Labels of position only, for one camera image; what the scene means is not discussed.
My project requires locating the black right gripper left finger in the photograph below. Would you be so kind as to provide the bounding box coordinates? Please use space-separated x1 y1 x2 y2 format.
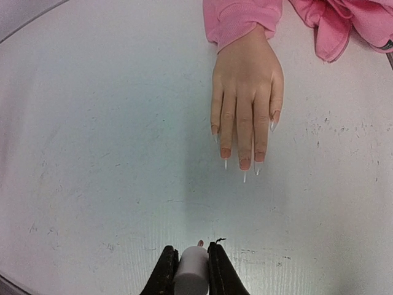
140 245 179 295

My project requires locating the pink zip hoodie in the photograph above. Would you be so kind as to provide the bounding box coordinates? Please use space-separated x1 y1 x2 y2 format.
202 0 393 65

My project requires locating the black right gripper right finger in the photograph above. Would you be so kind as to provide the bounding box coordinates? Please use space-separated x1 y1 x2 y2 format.
208 238 250 295

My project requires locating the mannequin hand with long nails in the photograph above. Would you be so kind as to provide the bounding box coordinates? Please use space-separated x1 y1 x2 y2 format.
211 25 284 175

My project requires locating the white nail polish cap brush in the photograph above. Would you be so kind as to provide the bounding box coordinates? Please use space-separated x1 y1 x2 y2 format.
174 240 209 295

